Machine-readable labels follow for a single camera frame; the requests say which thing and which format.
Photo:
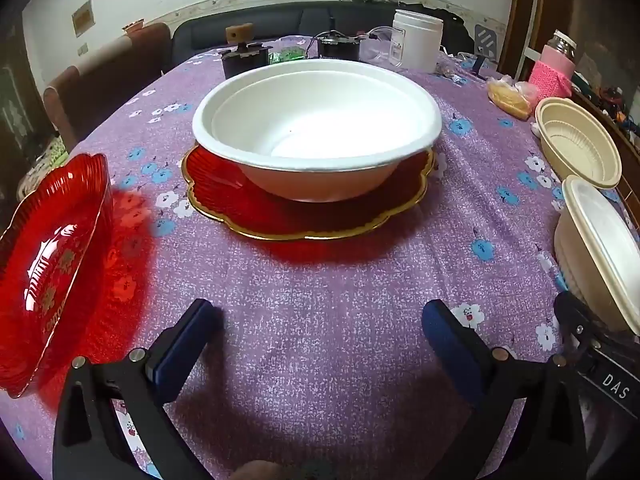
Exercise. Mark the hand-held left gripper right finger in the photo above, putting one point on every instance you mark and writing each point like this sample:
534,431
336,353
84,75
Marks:
450,350

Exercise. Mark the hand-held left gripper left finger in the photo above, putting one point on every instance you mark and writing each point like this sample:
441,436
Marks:
185,350

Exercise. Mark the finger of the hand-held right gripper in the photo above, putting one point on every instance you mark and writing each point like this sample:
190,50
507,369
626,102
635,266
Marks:
577,320

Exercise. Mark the beige ribbed bowl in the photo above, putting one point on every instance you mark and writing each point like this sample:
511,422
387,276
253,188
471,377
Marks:
595,240
575,145

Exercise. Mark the red gold-rimmed plate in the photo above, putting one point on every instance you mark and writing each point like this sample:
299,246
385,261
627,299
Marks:
240,210
50,260

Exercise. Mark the large white bowl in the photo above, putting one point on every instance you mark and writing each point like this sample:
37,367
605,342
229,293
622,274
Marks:
320,110

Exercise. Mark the purple floral tablecloth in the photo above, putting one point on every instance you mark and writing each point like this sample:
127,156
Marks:
320,300

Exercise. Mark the printed blanket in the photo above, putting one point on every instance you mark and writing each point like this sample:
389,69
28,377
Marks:
45,165

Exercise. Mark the yellow snack bag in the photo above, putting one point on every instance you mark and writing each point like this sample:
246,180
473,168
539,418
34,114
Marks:
510,97

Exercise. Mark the brown armchair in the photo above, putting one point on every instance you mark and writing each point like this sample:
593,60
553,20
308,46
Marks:
100,90

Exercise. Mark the dark grinder with wooden knob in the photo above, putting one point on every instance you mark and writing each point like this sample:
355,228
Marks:
245,60

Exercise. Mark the white plastic jar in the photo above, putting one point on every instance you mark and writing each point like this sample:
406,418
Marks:
415,40

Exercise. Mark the green packet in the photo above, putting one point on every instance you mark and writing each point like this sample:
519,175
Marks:
287,55

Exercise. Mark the black electronic device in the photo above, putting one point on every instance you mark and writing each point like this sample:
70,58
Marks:
339,49

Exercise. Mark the black leather sofa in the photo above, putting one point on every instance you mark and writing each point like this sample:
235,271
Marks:
290,22

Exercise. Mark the small wall plaque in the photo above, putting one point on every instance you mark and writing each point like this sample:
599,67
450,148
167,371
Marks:
83,19

